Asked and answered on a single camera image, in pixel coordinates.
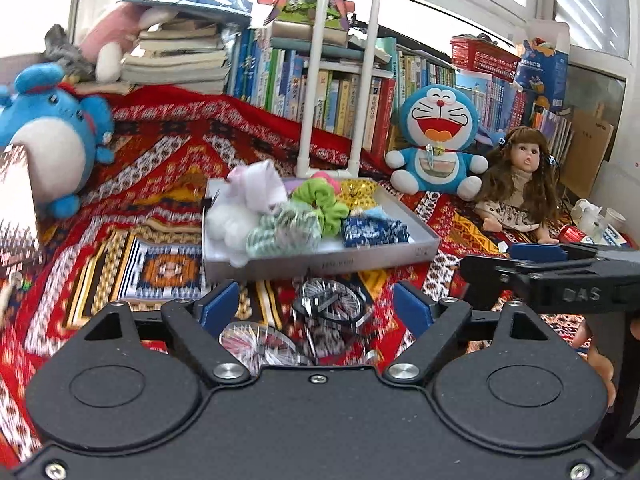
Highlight row of standing books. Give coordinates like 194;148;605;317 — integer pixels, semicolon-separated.
227;28;550;160

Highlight grey crumpled cloth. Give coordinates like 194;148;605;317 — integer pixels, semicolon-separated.
44;24;94;82

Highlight white shallow cardboard tray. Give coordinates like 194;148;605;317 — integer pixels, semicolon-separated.
202;186;440;285

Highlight white PVC pipe frame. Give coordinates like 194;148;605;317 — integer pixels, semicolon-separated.
296;0;381;179

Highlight brown cardboard sheet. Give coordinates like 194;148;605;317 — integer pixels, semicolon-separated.
560;108;614;198

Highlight gold sequin cloth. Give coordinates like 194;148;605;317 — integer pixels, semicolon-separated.
337;179;378;210

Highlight miniature metal bicycle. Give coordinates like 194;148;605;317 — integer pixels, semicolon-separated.
218;276;382;374

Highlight pink and white plush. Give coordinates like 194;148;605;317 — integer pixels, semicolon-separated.
79;2;178;84

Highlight person's right hand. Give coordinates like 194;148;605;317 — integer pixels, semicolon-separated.
570;320;616;408

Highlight Doraemon plush toy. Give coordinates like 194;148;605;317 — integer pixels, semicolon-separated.
385;84;488;202

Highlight brown-haired baby doll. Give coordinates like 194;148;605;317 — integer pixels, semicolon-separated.
474;126;559;244

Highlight green checkered cloth scrunchie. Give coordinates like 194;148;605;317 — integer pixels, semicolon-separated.
245;200;322;259

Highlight smartphone with lit screen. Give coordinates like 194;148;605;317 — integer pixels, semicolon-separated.
0;144;40;268

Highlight blue printed bag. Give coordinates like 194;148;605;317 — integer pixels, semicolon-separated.
514;37;568;112

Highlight blue round plush toy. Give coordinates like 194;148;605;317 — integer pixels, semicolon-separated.
1;63;115;219

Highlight light blue face mask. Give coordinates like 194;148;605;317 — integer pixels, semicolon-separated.
362;206;395;221

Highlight red plastic basket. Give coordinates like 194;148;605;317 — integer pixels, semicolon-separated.
450;35;520;82

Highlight purple fluffy plush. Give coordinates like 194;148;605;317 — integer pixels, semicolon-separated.
283;178;304;195

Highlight navy patterned scrunchie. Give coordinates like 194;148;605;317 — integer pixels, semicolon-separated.
341;216;410;248

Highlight green and pink scrunchie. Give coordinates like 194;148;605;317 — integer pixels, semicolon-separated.
291;176;350;237

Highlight stack of lying books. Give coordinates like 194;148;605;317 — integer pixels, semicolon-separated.
74;12;234;96

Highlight white paper cup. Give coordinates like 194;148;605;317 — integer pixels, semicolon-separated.
604;207;626;233

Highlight triangular picture box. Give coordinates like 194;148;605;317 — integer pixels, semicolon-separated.
262;0;354;47

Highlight blue flat hat board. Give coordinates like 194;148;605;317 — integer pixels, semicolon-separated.
122;0;253;26

